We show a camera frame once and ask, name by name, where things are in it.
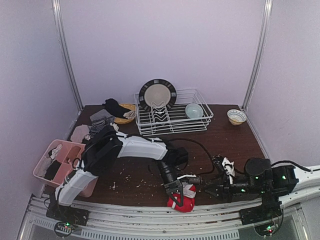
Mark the red white-trimmed underwear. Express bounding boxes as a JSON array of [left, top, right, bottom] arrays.
[[167, 182, 197, 213]]

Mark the striped navy underwear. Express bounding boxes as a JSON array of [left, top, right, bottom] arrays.
[[89, 117, 119, 138]]

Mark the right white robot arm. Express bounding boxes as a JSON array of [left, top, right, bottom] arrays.
[[203, 155, 320, 206]]

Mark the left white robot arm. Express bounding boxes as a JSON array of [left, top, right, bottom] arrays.
[[50, 130, 188, 207]]

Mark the grey striped underwear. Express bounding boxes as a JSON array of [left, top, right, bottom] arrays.
[[89, 109, 114, 123]]

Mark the beige pink underwear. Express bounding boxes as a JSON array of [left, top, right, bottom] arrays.
[[70, 124, 91, 143]]

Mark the patterned white yellow bowl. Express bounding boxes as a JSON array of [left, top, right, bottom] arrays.
[[227, 109, 247, 126]]

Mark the light blue bowl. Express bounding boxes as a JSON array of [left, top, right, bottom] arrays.
[[185, 103, 204, 119]]

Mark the white cream sock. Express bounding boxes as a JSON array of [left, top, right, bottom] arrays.
[[123, 110, 136, 120]]

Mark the black rimmed grey plate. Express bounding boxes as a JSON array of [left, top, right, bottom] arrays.
[[138, 78, 177, 112]]

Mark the pink plastic organizer box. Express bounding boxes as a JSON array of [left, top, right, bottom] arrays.
[[33, 139, 85, 188]]

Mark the black clothing in organizer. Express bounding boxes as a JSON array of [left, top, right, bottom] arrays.
[[44, 160, 61, 181]]

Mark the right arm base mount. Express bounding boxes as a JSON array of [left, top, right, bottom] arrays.
[[239, 201, 285, 238]]

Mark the white wire dish rack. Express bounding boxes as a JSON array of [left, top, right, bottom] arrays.
[[134, 89, 214, 136]]

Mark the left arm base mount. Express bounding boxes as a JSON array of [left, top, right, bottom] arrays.
[[46, 206, 90, 238]]

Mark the right metal frame post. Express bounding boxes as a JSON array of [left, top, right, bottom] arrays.
[[242, 0, 274, 112]]

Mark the metal frame post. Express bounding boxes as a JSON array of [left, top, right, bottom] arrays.
[[242, 0, 274, 112], [51, 0, 84, 112]]

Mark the left metal frame post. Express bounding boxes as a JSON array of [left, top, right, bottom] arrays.
[[51, 0, 84, 112]]

